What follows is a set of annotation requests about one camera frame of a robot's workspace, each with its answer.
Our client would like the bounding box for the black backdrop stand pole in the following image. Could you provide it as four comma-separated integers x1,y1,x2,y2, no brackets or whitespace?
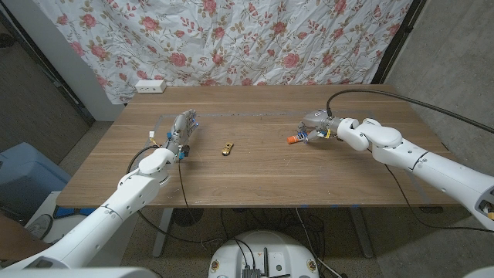
371,0,428,85

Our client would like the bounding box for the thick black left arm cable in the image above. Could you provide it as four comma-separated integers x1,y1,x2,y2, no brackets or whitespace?
126,144,225,245

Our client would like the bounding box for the floral backdrop cloth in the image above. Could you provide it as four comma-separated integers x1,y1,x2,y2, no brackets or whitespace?
32,0,414,105

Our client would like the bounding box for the white floor cable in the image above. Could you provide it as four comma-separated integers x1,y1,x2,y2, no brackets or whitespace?
295,208,343,278

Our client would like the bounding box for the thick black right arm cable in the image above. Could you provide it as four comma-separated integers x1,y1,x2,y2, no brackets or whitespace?
326,89,494,135

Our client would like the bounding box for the white table leg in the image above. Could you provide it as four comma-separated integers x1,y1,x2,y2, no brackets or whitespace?
152,207,174,259

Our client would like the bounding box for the blue plastic bin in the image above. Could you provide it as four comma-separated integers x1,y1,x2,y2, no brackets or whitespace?
0,141,73,217

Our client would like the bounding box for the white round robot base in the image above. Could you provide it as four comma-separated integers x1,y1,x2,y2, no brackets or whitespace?
207,230,320,278

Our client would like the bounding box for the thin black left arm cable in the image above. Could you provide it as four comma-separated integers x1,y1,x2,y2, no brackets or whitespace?
177,160,194,212

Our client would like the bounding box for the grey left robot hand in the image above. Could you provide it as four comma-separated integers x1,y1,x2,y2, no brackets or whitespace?
164,108,200,155

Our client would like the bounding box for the white power strip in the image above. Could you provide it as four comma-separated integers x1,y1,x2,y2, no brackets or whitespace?
134,79,167,94

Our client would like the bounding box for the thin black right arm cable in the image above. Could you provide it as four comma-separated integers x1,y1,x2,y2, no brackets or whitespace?
384,164,494,234

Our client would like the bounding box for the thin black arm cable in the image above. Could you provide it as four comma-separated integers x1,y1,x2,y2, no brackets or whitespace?
384,164,494,234
177,160,194,212

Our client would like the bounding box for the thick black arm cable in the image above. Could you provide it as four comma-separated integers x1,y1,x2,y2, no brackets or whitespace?
326,89,494,135
126,144,225,245

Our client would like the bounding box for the white sneaker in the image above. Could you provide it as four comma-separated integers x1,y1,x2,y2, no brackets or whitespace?
25,213,54,240

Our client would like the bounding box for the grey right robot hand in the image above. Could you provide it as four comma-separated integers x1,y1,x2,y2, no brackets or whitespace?
296,109,343,144

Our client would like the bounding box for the black round floor object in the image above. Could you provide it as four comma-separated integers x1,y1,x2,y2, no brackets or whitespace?
171,208,205,228

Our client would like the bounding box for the grey table leg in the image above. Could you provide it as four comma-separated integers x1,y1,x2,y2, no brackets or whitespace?
349,206,375,259

